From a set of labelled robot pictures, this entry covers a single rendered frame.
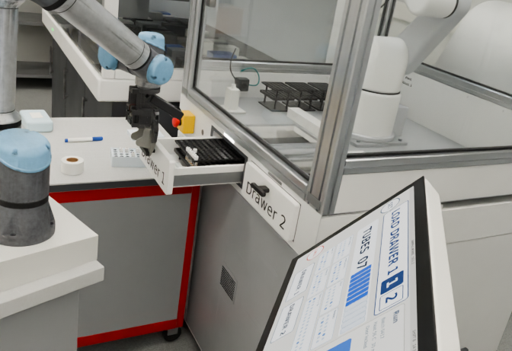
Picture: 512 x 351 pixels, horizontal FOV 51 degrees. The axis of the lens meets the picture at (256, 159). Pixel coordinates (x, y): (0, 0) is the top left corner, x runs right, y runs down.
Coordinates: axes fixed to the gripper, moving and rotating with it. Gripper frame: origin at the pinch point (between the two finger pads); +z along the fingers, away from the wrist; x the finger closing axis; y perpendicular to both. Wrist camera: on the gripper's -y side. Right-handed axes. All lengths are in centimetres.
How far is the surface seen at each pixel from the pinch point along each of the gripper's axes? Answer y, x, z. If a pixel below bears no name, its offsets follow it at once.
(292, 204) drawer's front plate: -24, 45, -2
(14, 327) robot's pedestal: 42, 40, 26
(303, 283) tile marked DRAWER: 0, 87, -11
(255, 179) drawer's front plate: -24.4, 24.2, 0.5
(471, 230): -84, 55, 7
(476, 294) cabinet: -97, 55, 33
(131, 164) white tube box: -0.3, -19.4, 13.2
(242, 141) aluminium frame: -26.1, 9.9, -5.8
